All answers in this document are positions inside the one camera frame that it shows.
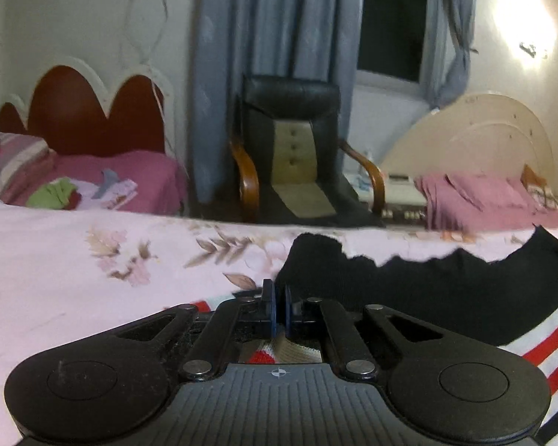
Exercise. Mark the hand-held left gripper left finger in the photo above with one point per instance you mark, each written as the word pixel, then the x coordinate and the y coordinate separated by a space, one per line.
pixel 268 309

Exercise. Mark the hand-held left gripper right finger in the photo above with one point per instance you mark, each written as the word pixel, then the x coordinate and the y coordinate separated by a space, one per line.
pixel 288 309

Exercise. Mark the striped knit sweater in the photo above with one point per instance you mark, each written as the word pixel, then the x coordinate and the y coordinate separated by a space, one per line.
pixel 446 288

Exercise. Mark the white pink folded clothes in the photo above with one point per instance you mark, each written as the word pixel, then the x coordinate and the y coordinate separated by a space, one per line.
pixel 111 190

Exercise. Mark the black leather armchair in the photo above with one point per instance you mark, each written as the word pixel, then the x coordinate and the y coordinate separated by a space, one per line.
pixel 290 158

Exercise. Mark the pink blanket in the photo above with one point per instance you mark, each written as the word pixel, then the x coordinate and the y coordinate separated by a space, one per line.
pixel 474 199

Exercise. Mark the pink floral bedsheet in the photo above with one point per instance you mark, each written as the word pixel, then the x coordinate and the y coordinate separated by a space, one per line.
pixel 51 278

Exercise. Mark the green cloth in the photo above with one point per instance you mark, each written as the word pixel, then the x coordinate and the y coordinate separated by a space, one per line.
pixel 53 193

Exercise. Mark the red scalloped headboard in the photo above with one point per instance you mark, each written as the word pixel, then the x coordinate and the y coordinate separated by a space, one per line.
pixel 74 116

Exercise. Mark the cream arched headboard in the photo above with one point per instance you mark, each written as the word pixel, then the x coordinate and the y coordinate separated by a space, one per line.
pixel 493 125

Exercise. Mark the orange patterned pillow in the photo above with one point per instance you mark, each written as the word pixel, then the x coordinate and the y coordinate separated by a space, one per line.
pixel 539 186

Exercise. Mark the wide blue-grey curtain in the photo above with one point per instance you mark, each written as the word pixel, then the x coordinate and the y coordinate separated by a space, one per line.
pixel 269 23

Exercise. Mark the pink striped pillow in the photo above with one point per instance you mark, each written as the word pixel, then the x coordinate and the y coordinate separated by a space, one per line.
pixel 18 158

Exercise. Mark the white framed window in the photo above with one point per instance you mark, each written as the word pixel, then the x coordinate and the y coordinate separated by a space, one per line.
pixel 390 23

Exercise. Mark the tied blue-grey curtain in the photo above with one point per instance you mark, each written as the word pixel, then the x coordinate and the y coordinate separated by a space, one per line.
pixel 455 23

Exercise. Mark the wall lamp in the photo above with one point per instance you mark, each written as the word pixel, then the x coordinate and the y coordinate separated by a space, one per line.
pixel 534 50

